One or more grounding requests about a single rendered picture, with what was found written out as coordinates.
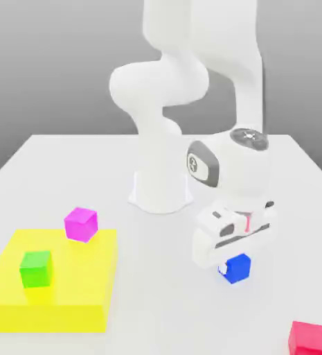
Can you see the small blue cube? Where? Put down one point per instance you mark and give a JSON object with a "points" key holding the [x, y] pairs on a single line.
{"points": [[238, 269]]}

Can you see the small red cube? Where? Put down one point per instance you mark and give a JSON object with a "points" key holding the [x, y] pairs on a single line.
{"points": [[308, 339]]}

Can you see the small green cube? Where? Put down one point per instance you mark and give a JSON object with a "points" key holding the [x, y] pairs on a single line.
{"points": [[36, 270]]}

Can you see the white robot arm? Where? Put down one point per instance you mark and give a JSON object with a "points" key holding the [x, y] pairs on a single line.
{"points": [[160, 155]]}

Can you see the large yellow box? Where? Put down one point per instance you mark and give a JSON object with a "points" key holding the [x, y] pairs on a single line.
{"points": [[74, 283]]}

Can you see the small magenta cube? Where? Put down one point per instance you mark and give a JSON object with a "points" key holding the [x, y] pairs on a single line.
{"points": [[81, 225]]}

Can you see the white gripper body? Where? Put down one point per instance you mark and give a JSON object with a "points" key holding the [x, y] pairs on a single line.
{"points": [[203, 249]]}

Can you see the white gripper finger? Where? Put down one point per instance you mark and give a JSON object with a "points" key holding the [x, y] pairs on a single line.
{"points": [[222, 269]]}

